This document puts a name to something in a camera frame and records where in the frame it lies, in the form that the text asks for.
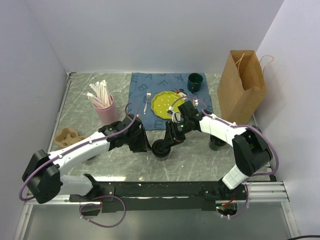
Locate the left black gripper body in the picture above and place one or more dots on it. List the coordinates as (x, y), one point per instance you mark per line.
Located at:
(135, 140)

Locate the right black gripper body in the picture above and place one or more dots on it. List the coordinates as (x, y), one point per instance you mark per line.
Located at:
(178, 129)

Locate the black coffee cup lid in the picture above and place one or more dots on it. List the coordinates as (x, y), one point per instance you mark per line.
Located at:
(159, 149)

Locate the dark transparent coffee cup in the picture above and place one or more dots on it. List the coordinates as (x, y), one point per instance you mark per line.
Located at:
(162, 158)

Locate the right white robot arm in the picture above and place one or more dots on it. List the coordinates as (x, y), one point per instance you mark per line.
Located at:
(251, 150)

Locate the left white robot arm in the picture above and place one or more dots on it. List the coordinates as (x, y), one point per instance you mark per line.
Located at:
(46, 173)

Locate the yellow dotted plate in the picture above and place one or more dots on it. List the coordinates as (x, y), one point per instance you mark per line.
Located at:
(161, 102)

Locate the silver spoon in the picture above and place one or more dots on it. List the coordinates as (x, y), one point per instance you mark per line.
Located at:
(195, 102)

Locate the pink straw holder cup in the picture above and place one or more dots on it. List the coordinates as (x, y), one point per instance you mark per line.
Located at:
(109, 114)

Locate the small cartoon figurine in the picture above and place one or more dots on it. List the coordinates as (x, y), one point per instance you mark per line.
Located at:
(180, 93)

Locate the black cup stack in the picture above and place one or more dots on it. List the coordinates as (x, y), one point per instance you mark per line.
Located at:
(216, 143)

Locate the silver fork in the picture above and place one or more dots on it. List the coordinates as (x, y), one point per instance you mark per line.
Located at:
(148, 95)

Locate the white wrapped straws bundle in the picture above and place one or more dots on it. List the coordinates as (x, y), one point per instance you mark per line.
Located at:
(101, 97)

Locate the blue alphabet placemat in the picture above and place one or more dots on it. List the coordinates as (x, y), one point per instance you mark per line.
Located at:
(157, 83)

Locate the dark green mug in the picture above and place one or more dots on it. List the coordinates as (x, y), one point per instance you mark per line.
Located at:
(194, 82)

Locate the brown cardboard cup carrier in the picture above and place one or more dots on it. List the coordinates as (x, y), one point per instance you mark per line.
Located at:
(66, 137)

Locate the brown paper bag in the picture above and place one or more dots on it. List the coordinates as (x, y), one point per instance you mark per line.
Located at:
(242, 86)

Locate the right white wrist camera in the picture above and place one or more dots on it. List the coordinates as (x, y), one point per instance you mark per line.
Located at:
(175, 116)

